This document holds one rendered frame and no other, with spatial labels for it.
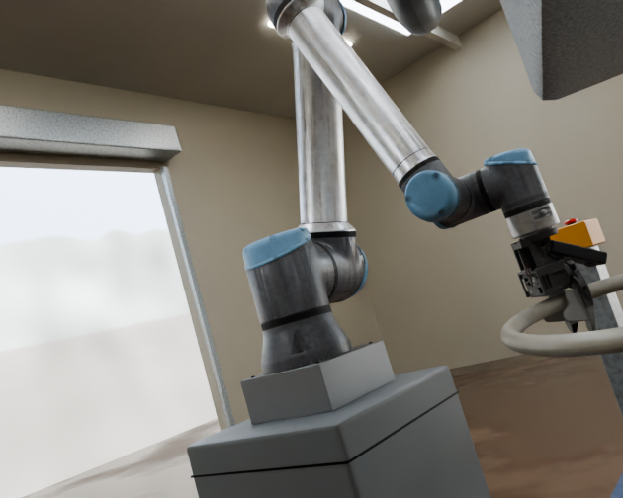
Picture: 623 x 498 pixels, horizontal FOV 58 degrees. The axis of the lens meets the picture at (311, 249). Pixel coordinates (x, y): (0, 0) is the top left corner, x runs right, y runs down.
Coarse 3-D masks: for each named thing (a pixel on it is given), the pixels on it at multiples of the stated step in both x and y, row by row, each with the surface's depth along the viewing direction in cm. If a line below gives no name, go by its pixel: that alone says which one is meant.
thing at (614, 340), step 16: (592, 288) 106; (608, 288) 106; (544, 304) 104; (560, 304) 105; (512, 320) 96; (528, 320) 99; (512, 336) 84; (528, 336) 80; (544, 336) 76; (560, 336) 74; (576, 336) 71; (592, 336) 69; (608, 336) 68; (528, 352) 79; (544, 352) 76; (560, 352) 73; (576, 352) 71; (592, 352) 70; (608, 352) 68
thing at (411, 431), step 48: (432, 384) 109; (240, 432) 106; (288, 432) 92; (336, 432) 86; (384, 432) 93; (432, 432) 104; (240, 480) 100; (288, 480) 93; (336, 480) 86; (384, 480) 89; (432, 480) 99; (480, 480) 111
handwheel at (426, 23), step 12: (396, 0) 21; (408, 0) 21; (420, 0) 21; (432, 0) 22; (396, 12) 22; (408, 12) 22; (420, 12) 22; (432, 12) 23; (408, 24) 23; (420, 24) 23; (432, 24) 24
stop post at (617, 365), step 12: (564, 228) 170; (576, 228) 167; (588, 228) 166; (600, 228) 173; (564, 240) 170; (576, 240) 168; (588, 240) 165; (600, 240) 169; (576, 264) 170; (588, 276) 168; (600, 276) 166; (600, 300) 166; (612, 300) 167; (600, 312) 167; (612, 312) 164; (600, 324) 167; (612, 324) 165; (612, 360) 166; (612, 372) 166; (612, 384) 166
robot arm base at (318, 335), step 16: (272, 320) 110; (288, 320) 108; (304, 320) 108; (320, 320) 110; (272, 336) 110; (288, 336) 107; (304, 336) 107; (320, 336) 107; (336, 336) 109; (272, 352) 108; (288, 352) 106; (304, 352) 105; (320, 352) 106; (336, 352) 107; (272, 368) 108; (288, 368) 106
